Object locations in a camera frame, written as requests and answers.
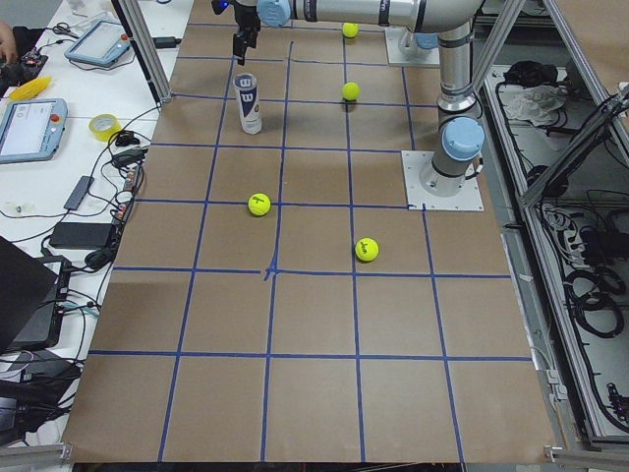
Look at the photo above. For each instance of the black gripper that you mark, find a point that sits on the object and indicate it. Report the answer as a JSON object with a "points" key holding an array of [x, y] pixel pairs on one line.
{"points": [[244, 17]]}

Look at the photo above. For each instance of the white blue tennis ball can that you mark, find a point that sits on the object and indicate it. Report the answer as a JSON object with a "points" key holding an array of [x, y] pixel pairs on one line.
{"points": [[245, 87]]}

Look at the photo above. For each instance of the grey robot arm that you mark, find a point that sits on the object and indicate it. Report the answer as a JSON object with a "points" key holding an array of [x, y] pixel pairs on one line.
{"points": [[460, 135]]}

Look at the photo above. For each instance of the Head tennis ball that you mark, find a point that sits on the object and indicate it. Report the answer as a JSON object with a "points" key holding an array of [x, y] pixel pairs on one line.
{"points": [[351, 91]]}

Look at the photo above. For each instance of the Wilson 3 tennis ball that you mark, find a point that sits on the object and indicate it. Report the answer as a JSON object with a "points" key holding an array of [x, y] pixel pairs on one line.
{"points": [[259, 204]]}

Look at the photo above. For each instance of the yellow tennis ball near gripper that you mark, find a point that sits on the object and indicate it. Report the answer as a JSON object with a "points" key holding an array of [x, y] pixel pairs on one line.
{"points": [[366, 249]]}

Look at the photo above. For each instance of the blue teach pendant far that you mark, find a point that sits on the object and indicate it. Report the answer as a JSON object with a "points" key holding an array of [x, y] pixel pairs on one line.
{"points": [[102, 45]]}

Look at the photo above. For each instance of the blue teach pendant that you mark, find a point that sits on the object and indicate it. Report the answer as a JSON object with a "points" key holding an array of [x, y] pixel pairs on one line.
{"points": [[31, 130], [102, 45]]}

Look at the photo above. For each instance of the yellow tape roll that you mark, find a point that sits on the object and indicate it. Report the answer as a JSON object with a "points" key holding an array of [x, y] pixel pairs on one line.
{"points": [[104, 126]]}

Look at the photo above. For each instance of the grey usb hub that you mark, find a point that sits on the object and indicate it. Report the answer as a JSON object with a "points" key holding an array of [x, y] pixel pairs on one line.
{"points": [[79, 192]]}

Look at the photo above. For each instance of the blue teach pendant near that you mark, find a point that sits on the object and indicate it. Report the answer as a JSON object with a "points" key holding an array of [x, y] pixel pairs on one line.
{"points": [[31, 130]]}

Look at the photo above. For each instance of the black power adapter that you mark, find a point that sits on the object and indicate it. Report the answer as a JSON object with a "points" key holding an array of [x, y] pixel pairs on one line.
{"points": [[81, 235]]}

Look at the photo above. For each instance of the black laptop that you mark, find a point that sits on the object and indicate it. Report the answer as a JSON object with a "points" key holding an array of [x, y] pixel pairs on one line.
{"points": [[32, 293]]}

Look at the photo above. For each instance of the aluminium frame post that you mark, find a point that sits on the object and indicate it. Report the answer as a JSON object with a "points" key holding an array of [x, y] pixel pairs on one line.
{"points": [[132, 20]]}

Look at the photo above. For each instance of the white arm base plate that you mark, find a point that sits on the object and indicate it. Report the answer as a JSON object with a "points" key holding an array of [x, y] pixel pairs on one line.
{"points": [[428, 190], [407, 49]]}

